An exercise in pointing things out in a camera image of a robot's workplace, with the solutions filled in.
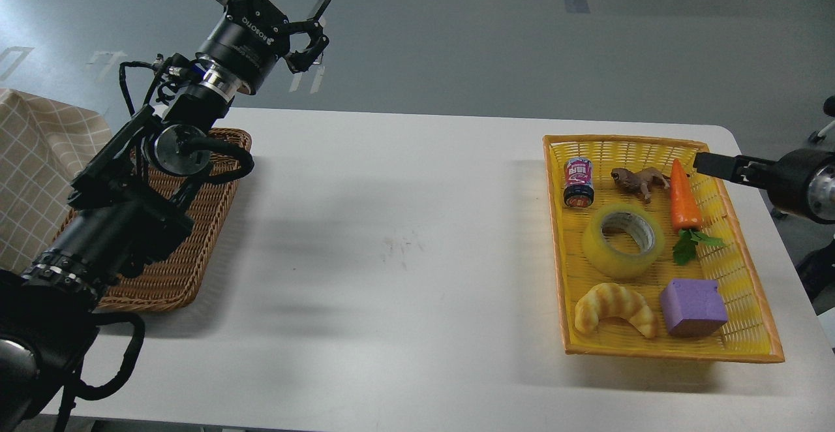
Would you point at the beige checked cloth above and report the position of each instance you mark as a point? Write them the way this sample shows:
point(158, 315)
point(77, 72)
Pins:
point(44, 144)

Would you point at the small purple drink can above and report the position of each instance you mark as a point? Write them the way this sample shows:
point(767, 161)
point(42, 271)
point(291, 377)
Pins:
point(578, 184)

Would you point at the purple foam block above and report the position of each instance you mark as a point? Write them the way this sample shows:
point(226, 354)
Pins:
point(693, 307)

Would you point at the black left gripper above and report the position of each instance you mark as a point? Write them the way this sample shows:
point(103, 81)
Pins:
point(247, 41)

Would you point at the orange toy carrot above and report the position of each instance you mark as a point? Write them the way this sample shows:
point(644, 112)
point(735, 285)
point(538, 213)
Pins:
point(686, 218)

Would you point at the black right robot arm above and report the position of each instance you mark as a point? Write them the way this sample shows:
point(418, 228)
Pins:
point(816, 269)

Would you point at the brown wicker basket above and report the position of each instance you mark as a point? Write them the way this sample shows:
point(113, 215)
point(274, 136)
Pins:
point(189, 236)

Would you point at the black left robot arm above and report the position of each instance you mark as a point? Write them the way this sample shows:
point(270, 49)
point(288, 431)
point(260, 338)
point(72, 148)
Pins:
point(54, 342)

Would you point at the brown toy animal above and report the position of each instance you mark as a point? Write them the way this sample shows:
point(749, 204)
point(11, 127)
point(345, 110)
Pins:
point(639, 183)

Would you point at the toy croissant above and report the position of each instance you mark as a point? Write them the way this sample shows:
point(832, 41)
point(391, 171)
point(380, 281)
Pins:
point(607, 300)

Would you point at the yellow tape roll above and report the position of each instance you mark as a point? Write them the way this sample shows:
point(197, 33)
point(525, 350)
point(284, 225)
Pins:
point(622, 241)

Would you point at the yellow plastic basket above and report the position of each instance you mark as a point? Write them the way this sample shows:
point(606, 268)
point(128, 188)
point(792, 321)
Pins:
point(749, 336)

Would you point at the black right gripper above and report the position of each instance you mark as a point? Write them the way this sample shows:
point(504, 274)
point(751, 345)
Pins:
point(803, 179)

